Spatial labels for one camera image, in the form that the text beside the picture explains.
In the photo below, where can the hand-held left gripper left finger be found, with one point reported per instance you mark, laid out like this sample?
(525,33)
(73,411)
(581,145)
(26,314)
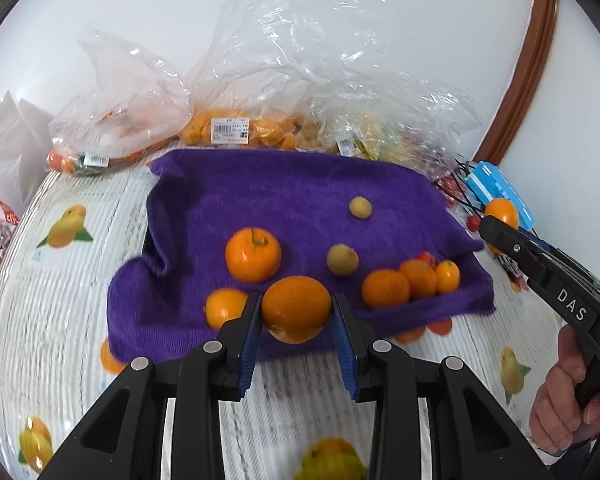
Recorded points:
(247,355)

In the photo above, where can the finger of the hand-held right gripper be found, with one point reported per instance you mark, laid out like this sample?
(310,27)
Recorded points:
(510,245)

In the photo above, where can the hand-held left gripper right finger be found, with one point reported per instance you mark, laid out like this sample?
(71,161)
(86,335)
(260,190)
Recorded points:
(345,355)

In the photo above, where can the oval orange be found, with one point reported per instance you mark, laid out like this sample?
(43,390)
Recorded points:
(502,212)

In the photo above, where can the small orange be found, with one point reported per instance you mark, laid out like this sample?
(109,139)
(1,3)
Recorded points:
(225,307)

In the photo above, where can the large orange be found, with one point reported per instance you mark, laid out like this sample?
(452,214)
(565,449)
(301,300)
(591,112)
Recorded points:
(295,308)
(419,277)

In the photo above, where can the small red tomato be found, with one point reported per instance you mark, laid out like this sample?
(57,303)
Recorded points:
(474,221)
(426,258)

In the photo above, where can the small yellow-green plum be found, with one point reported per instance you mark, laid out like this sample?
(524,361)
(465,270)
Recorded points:
(342,259)
(360,207)

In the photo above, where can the orange with dark stem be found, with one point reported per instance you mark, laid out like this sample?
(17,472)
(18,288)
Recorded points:
(252,255)

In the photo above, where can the purple towel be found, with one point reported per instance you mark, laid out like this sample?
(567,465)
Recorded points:
(305,200)

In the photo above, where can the person's right hand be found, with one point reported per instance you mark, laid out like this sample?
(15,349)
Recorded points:
(555,400)

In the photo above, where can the blue tissue pack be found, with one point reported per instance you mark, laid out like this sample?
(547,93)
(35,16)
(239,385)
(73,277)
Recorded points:
(505,185)

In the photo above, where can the clear bag of red tomatoes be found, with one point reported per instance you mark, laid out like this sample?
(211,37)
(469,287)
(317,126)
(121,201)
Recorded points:
(450,185)

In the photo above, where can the clear bag of yellow produce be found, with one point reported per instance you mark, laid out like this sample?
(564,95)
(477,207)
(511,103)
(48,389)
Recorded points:
(380,125)

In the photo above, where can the white printed lace tablecloth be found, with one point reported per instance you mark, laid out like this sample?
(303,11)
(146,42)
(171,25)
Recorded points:
(55,285)

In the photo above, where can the clear bag of small oranges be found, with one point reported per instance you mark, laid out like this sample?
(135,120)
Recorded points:
(260,85)

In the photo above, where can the clear bag of red-orange tangerines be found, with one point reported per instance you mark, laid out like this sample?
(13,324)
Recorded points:
(125,110)

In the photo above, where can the red and white packet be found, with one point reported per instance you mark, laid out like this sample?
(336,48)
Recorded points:
(7,216)

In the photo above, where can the white plastic bag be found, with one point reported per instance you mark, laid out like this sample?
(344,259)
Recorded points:
(10,150)

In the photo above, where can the brown wooden door frame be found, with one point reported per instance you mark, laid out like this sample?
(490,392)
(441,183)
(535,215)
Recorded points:
(525,60)

